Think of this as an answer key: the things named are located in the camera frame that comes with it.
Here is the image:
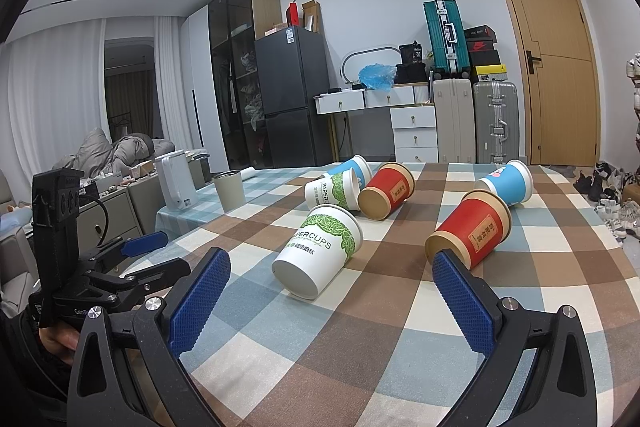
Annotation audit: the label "grey clothes pile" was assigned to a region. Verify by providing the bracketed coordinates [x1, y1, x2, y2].
[53, 128, 176, 179]

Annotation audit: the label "blue paper cup far left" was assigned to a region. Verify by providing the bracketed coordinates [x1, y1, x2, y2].
[326, 155, 373, 188]

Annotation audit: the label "blue plastic bag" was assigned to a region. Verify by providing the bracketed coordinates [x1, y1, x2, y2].
[358, 63, 397, 91]

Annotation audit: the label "silver suitcase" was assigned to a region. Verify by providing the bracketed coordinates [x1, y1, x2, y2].
[473, 81, 520, 165]

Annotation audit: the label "blue paper cup right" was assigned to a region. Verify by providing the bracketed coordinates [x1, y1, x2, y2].
[475, 159, 534, 207]

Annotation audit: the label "stack of shoe boxes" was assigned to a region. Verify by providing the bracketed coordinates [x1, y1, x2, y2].
[464, 25, 506, 82]

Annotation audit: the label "person's hand holding gripper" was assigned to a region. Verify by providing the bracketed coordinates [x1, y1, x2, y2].
[39, 324, 79, 365]

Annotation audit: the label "red paper cup right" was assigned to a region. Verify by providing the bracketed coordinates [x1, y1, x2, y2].
[424, 188, 512, 270]

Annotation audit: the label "white suitcase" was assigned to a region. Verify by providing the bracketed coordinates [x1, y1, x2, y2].
[433, 79, 476, 164]

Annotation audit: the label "black refrigerator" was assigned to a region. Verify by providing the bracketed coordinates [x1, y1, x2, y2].
[256, 26, 332, 168]

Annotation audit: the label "white curtain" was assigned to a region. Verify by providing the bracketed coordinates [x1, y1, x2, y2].
[1, 20, 108, 202]

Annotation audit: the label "blue paper cup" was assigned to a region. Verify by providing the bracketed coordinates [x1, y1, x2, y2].
[326, 155, 373, 188]
[475, 159, 534, 207]

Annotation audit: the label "white green paper cup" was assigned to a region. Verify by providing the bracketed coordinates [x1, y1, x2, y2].
[304, 169, 360, 211]
[271, 204, 363, 300]

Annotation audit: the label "wooden door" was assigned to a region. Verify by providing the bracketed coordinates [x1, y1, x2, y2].
[506, 0, 601, 167]

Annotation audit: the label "dark glass cabinet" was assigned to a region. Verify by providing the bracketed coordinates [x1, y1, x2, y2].
[207, 0, 281, 170]

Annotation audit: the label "white paper roll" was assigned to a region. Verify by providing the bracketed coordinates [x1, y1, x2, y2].
[240, 167, 256, 181]

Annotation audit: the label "red paper cup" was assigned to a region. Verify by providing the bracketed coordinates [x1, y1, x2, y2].
[424, 188, 512, 270]
[358, 161, 416, 221]

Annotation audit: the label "red paper cup centre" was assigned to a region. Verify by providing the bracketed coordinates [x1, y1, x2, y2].
[358, 161, 416, 221]

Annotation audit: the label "grey tumbler mug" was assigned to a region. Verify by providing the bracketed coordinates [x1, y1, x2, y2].
[213, 170, 246, 212]

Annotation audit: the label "shoes on floor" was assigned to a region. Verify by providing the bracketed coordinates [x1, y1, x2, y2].
[573, 161, 639, 242]

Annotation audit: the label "teal suitcase on top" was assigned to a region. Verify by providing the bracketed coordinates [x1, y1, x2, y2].
[423, 0, 471, 79]

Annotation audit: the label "grey side cabinet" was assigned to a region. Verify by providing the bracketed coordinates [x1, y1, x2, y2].
[77, 173, 165, 253]

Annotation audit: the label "white drawer desk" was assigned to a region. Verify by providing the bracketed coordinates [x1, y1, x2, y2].
[314, 83, 439, 164]

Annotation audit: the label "white appliance on table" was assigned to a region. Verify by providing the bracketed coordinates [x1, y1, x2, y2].
[154, 150, 198, 210]

